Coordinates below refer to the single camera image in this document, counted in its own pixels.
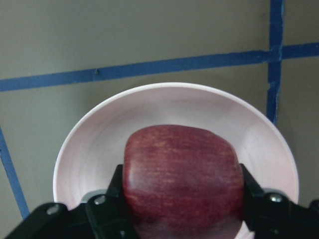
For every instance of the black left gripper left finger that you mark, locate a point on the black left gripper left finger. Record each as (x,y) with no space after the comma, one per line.
(102,216)

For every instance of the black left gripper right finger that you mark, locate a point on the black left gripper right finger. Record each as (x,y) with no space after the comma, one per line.
(270,214)

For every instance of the red apple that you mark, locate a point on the red apple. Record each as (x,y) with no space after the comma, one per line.
(182,183)

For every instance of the pink plate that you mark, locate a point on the pink plate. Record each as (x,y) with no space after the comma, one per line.
(96,144)

